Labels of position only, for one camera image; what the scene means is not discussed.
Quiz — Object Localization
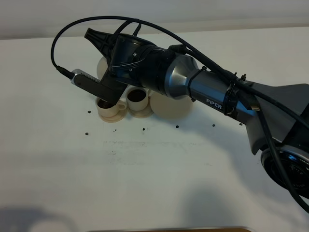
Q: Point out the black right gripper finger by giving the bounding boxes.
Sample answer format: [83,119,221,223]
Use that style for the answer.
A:
[84,28,115,58]

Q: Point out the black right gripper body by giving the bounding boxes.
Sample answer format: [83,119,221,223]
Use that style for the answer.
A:
[106,33,178,95]

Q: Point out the beige ceramic teapot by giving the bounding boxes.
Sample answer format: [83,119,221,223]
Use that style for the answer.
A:
[96,57,131,97]

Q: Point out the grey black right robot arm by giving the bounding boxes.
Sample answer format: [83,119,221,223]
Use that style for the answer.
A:
[85,29,309,197]

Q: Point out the beige teapot saucer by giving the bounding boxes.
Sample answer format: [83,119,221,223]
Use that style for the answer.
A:
[150,93,193,119]

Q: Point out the beige right teacup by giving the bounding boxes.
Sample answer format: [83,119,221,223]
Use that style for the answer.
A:
[126,87,151,111]

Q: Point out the beige teacup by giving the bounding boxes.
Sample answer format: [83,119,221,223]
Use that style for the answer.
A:
[126,87,151,111]
[96,98,127,118]

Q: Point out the beige right teacup saucer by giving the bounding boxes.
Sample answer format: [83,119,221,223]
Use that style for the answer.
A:
[128,106,153,118]

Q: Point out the beige teacup saucer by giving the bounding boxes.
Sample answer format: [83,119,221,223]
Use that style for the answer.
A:
[98,110,127,123]
[128,106,153,118]

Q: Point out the beige left teacup saucer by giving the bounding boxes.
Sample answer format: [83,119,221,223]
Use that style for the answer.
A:
[98,110,127,123]

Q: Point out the beige left teacup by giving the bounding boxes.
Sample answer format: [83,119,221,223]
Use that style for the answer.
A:
[96,98,127,118]

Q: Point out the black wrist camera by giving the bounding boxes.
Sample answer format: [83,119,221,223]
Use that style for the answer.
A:
[71,69,127,105]

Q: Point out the black camera cable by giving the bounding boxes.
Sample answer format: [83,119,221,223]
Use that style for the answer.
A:
[50,15,309,215]

